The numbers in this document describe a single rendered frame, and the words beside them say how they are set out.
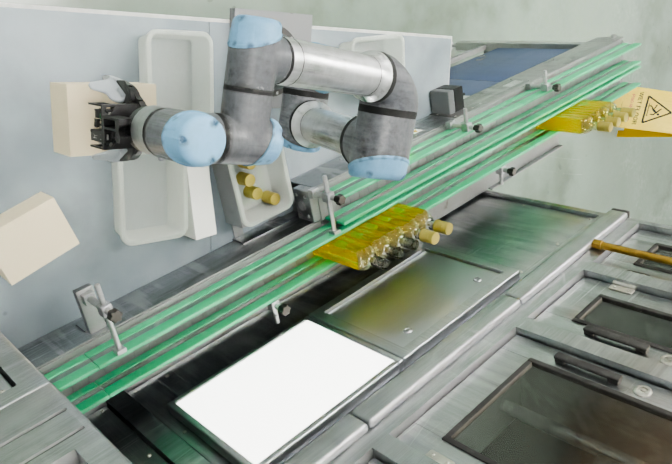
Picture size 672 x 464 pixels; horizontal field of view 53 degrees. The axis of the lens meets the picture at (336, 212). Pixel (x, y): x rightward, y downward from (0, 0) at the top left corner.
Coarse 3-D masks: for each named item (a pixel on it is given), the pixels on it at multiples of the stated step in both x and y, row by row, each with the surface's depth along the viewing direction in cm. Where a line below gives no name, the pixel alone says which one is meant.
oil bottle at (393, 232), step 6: (366, 222) 187; (372, 222) 187; (378, 222) 186; (384, 222) 185; (366, 228) 184; (372, 228) 183; (378, 228) 183; (384, 228) 182; (390, 228) 181; (396, 228) 181; (384, 234) 179; (390, 234) 179; (396, 234) 179; (402, 234) 180; (390, 240) 179; (396, 240) 179; (396, 246) 179
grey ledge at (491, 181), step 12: (540, 144) 258; (552, 144) 264; (528, 156) 253; (540, 156) 259; (516, 168) 249; (480, 180) 235; (492, 180) 240; (504, 180) 243; (468, 192) 232; (480, 192) 237; (444, 204) 224; (456, 204) 229; (432, 216) 221
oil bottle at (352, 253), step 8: (336, 240) 181; (344, 240) 180; (352, 240) 179; (320, 248) 184; (328, 248) 181; (336, 248) 178; (344, 248) 176; (352, 248) 175; (360, 248) 174; (368, 248) 174; (320, 256) 185; (328, 256) 182; (336, 256) 179; (344, 256) 177; (352, 256) 174; (360, 256) 172; (368, 256) 172; (344, 264) 178; (352, 264) 175; (360, 264) 173; (368, 264) 173
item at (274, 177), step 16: (256, 176) 183; (272, 176) 185; (288, 176) 182; (240, 192) 181; (288, 192) 183; (240, 208) 173; (256, 208) 184; (272, 208) 183; (288, 208) 184; (256, 224) 178
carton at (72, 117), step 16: (64, 96) 111; (80, 96) 112; (96, 96) 114; (144, 96) 120; (64, 112) 112; (80, 112) 112; (64, 128) 113; (80, 128) 113; (96, 128) 115; (64, 144) 114; (80, 144) 113
